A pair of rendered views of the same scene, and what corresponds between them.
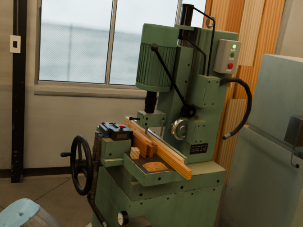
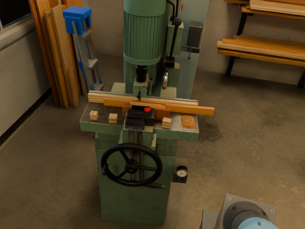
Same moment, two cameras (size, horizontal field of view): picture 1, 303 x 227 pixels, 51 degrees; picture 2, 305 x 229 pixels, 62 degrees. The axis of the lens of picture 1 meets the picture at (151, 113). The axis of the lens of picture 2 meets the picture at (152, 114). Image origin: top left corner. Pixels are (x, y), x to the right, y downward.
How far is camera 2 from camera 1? 1.31 m
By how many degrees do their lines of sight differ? 55
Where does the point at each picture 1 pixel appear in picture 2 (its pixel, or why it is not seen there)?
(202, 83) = (179, 34)
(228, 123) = not seen: hidden behind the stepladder
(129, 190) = (171, 151)
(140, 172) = (189, 134)
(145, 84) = (152, 59)
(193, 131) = (177, 77)
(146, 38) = (149, 11)
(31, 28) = not seen: outside the picture
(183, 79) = not seen: hidden behind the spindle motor
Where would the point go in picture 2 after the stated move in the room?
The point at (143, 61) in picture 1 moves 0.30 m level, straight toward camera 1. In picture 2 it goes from (147, 37) to (214, 58)
